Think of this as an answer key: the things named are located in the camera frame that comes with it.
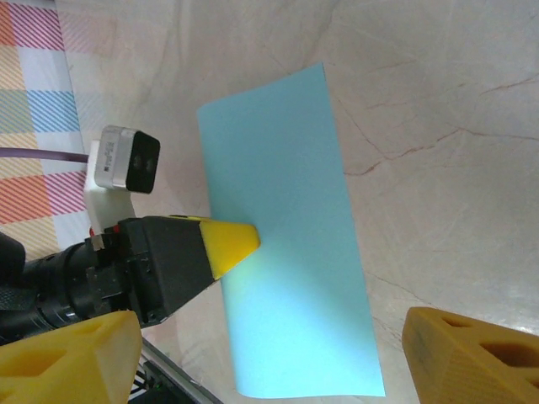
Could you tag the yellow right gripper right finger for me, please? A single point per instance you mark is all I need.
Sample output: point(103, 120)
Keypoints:
point(471, 366)

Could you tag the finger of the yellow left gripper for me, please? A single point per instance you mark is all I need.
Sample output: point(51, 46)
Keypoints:
point(198, 252)

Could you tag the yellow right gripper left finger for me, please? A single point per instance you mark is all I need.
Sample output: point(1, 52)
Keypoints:
point(63, 366)

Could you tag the light blue paper sheet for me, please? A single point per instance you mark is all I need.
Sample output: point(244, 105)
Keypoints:
point(286, 210)

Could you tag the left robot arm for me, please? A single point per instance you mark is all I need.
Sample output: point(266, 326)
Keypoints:
point(42, 286)

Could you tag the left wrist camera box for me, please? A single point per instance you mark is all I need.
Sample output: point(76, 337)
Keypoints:
point(126, 160)

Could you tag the long aluminium base rail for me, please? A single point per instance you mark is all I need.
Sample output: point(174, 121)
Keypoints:
point(177, 374)

